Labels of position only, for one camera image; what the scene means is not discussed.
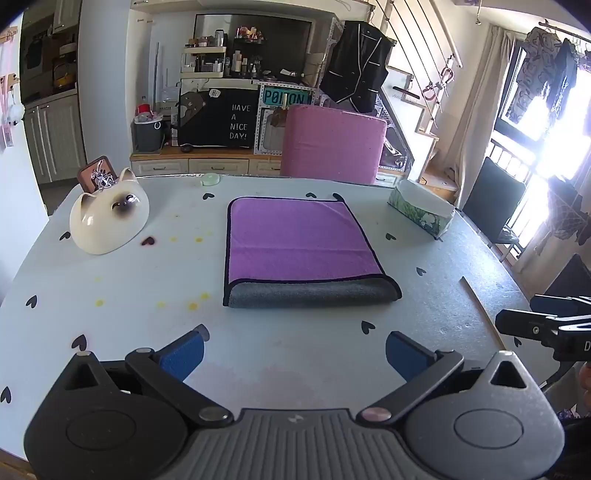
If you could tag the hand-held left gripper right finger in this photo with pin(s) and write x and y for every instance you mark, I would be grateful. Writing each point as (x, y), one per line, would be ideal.
(406, 357)

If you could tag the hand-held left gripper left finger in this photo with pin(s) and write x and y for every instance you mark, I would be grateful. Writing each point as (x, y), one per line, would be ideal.
(184, 356)

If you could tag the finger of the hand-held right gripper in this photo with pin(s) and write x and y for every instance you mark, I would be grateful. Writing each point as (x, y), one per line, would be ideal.
(554, 304)
(521, 325)

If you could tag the purple and grey towel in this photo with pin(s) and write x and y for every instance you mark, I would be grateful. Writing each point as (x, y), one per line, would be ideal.
(295, 240)

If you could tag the black chair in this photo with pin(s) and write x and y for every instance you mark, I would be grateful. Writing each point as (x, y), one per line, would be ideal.
(572, 277)
(494, 203)

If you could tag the thin wooden strip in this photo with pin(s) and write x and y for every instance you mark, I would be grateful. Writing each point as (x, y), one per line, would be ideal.
(482, 310)

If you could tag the white heart-print tablecloth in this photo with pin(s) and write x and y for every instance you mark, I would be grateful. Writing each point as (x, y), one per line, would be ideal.
(138, 295)

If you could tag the green patterned tissue box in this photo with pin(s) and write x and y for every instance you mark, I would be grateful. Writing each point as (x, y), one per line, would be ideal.
(422, 210)

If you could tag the cat-shaped ceramic holder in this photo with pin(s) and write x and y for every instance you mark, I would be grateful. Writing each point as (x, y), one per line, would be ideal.
(106, 221)

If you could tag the small green round coaster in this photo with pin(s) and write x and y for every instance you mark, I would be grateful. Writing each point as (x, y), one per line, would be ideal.
(211, 179)

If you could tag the low wooden drawer cabinet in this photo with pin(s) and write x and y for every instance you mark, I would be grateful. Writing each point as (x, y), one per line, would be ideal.
(203, 164)

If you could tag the beige curtain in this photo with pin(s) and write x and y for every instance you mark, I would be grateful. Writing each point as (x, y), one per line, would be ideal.
(485, 115)

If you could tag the brown framed trinket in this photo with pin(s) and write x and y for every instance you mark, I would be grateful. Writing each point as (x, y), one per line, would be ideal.
(92, 171)

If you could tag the grey waste bin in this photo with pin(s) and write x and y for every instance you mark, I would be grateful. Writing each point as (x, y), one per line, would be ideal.
(148, 136)

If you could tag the patterned hanging garment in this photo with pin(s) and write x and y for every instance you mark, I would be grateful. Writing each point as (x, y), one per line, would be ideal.
(531, 78)

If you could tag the pink chair back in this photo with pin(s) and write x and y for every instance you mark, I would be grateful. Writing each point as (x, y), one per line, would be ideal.
(330, 143)

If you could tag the dark hanging garment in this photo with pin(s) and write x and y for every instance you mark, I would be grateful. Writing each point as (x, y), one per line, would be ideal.
(565, 74)

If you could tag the black letter board sign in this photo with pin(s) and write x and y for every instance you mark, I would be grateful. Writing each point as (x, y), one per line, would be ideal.
(217, 115)

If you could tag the wooden staircase with railing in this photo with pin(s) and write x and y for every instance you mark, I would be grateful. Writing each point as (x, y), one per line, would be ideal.
(425, 92)

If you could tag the white kitchen cabinet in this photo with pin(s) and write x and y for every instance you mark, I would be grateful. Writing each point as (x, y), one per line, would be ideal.
(55, 138)

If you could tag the teal plate sign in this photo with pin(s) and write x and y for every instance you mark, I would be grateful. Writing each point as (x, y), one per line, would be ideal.
(285, 98)

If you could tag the white shelf organizer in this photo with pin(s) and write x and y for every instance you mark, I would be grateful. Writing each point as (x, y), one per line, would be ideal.
(203, 60)

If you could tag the black vest with white trim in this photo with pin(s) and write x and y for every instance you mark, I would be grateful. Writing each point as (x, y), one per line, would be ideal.
(358, 64)

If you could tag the white plush toy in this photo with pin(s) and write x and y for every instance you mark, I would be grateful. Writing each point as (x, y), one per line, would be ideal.
(14, 110)

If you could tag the cluster of cosmetic bottles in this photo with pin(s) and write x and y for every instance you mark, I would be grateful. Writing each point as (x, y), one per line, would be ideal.
(244, 62)

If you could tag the built-in oven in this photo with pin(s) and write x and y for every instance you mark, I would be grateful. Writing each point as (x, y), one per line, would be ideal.
(34, 60)

